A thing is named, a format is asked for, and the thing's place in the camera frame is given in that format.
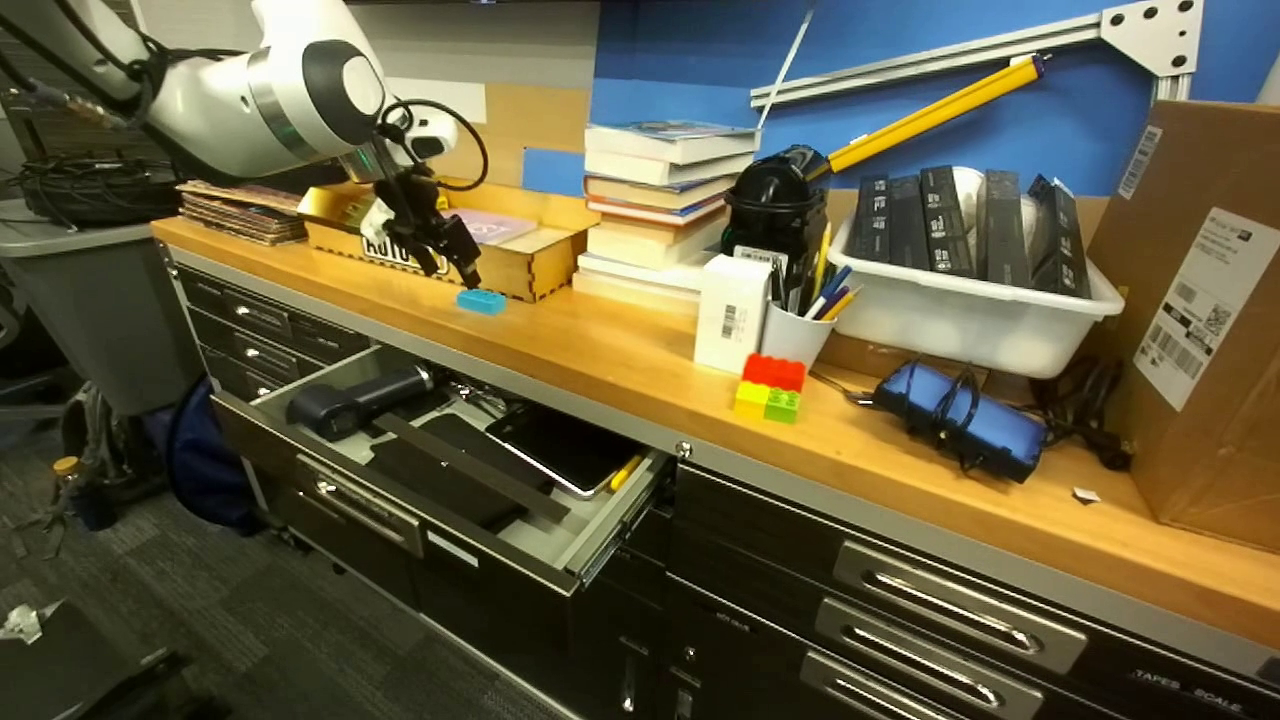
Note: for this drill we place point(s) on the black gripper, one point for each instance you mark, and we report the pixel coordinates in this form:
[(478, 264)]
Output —
[(414, 206)]

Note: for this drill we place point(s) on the blue toy building brick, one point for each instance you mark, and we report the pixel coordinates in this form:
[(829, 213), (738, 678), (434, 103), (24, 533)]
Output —
[(482, 301)]

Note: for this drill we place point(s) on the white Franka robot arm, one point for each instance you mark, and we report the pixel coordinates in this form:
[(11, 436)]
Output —
[(265, 103)]

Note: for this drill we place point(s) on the grey metal open drawer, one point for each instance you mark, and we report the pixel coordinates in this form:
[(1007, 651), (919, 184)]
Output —
[(333, 453)]

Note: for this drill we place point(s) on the black workbench drawer cabinet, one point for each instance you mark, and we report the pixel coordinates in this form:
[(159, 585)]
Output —
[(747, 585)]

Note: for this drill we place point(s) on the wooden laser-cut box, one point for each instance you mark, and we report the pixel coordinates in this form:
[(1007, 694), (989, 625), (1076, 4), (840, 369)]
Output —
[(534, 253)]

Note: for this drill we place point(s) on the black handheld device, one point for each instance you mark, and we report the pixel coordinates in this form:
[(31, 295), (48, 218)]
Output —
[(351, 401)]

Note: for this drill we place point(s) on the stack of brown notebooks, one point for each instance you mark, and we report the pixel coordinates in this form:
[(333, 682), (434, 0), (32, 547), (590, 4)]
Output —
[(243, 213)]

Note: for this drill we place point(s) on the stack of books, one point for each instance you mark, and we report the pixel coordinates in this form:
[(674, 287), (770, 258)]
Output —
[(663, 203)]

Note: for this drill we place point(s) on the black tablet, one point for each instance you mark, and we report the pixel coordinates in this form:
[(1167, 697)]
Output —
[(566, 446)]

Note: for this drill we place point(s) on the black flat case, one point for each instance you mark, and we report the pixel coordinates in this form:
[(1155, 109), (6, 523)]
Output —
[(445, 502)]

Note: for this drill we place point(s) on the yellow pencil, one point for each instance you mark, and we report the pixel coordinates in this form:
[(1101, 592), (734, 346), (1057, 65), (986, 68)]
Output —
[(626, 475)]

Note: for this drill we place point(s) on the small white box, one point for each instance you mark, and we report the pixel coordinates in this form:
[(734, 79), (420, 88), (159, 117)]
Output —
[(730, 312)]

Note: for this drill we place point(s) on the blue backpack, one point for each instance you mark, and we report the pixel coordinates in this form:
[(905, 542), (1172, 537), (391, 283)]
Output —
[(205, 462)]

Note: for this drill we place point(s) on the yellow toy building brick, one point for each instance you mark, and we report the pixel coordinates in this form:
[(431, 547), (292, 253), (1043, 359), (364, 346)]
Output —
[(749, 395)]

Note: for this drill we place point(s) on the red toy building brick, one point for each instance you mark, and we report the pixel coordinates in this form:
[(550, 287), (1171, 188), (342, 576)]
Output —
[(774, 369)]

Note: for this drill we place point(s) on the grey plastic cart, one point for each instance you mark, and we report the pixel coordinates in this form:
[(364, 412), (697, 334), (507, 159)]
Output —
[(93, 307)]

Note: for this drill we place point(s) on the black bag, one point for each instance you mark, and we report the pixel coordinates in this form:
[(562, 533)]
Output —
[(93, 198)]

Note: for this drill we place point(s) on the white pen cup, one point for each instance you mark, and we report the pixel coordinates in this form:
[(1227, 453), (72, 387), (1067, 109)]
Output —
[(793, 338)]

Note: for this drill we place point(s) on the green toy building brick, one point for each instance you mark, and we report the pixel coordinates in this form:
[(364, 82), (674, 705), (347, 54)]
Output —
[(782, 404)]

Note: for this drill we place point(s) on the blue pen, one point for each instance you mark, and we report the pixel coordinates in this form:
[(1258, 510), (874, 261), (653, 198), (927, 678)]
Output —
[(824, 287)]

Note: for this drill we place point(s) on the white thin rod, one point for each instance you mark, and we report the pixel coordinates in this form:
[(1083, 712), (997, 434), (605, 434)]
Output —
[(785, 65)]

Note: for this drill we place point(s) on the black flat box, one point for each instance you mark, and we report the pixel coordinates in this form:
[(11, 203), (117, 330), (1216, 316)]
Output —
[(951, 221), (1057, 236), (1001, 227), (883, 218)]

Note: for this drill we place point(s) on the white plastic bin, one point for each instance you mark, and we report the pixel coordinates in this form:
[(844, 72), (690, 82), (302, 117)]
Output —
[(961, 325)]

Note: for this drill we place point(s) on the long yellow bar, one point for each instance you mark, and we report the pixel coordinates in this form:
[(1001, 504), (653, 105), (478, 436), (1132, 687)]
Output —
[(946, 109)]

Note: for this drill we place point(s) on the crumpled white paper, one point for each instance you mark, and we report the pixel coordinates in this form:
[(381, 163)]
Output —
[(21, 625)]

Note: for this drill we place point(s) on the white paper scrap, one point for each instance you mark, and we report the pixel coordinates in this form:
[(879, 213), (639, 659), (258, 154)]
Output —
[(1083, 493)]

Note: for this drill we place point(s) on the white shipping label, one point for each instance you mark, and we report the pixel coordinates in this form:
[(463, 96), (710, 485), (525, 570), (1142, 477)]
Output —
[(1202, 307)]

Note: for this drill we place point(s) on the large cardboard box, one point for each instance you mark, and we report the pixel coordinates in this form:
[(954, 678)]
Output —
[(1202, 453)]

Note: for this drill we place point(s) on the aluminium rail with bracket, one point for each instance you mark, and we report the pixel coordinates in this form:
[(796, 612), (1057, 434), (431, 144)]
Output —
[(1144, 34)]

